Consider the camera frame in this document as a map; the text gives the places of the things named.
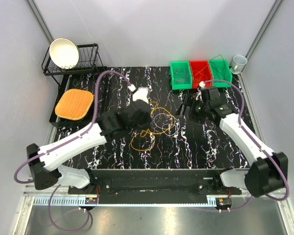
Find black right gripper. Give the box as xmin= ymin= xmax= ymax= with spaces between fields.
xmin=174 ymin=94 xmax=210 ymax=124

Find white thin cable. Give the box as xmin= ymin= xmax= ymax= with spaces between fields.
xmin=153 ymin=113 xmax=181 ymax=137

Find yellow thin cable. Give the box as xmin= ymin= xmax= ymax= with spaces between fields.
xmin=129 ymin=101 xmax=176 ymax=151

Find orange thin cable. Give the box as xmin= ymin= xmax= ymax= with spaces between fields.
xmin=194 ymin=62 xmax=211 ymax=85

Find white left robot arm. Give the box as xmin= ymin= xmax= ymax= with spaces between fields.
xmin=27 ymin=100 xmax=151 ymax=194

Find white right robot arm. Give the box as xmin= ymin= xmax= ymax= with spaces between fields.
xmin=176 ymin=87 xmax=289 ymax=198

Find left green plastic bin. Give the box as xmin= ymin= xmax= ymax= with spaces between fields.
xmin=170 ymin=61 xmax=192 ymax=90

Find green plastic bin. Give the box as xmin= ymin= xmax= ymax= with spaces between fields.
xmin=170 ymin=61 xmax=192 ymax=90
xmin=208 ymin=59 xmax=233 ymax=88

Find black marble pattern mat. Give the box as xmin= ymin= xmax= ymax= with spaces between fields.
xmin=63 ymin=67 xmax=249 ymax=169

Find red plastic bin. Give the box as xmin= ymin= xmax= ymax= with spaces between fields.
xmin=189 ymin=61 xmax=212 ymax=90

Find right green plastic bin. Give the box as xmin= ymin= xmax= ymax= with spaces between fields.
xmin=208 ymin=59 xmax=233 ymax=88

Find orange woven basket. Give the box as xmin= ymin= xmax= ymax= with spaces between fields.
xmin=55 ymin=89 xmax=94 ymax=121

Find light blue mug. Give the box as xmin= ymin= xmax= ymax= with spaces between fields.
xmin=230 ymin=55 xmax=248 ymax=74

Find white bowl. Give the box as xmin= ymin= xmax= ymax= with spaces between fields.
xmin=49 ymin=38 xmax=79 ymax=69

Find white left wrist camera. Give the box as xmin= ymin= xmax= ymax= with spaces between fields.
xmin=128 ymin=84 xmax=149 ymax=104

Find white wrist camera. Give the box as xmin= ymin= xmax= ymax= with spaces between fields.
xmin=128 ymin=84 xmax=149 ymax=104
xmin=196 ymin=81 xmax=207 ymax=102

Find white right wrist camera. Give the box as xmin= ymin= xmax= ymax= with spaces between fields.
xmin=196 ymin=81 xmax=207 ymax=102

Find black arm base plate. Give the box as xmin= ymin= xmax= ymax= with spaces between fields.
xmin=68 ymin=169 xmax=242 ymax=206

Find black wire dish rack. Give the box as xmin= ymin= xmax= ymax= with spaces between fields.
xmin=41 ymin=43 xmax=108 ymax=128

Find white slotted cable duct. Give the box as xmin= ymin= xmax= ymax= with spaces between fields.
xmin=33 ymin=196 xmax=99 ymax=207

